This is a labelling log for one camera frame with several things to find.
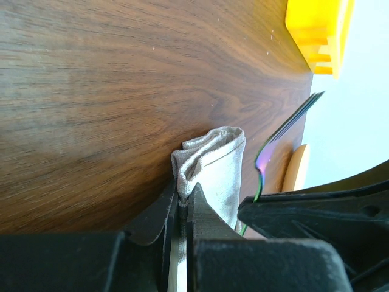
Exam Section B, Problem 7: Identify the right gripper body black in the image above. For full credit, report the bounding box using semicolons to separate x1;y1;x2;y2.
303;159;389;292

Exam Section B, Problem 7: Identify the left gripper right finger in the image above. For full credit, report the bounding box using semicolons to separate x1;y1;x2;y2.
187;184;352;291

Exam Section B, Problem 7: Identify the golden round plate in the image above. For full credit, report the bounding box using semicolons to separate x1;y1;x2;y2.
282;144;311;192

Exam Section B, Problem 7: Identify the yellow plastic tray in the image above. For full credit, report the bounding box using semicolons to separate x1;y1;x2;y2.
285;0;355;79

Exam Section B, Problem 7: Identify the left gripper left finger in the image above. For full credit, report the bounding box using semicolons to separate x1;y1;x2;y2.
1;182;179;291

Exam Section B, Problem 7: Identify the beige cloth napkin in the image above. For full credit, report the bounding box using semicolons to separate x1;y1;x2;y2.
171;126;246;291

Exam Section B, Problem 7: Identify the iridescent fork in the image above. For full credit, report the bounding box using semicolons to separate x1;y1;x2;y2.
238;90;326;237

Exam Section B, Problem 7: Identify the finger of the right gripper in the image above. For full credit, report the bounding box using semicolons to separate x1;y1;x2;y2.
238;181;388;243

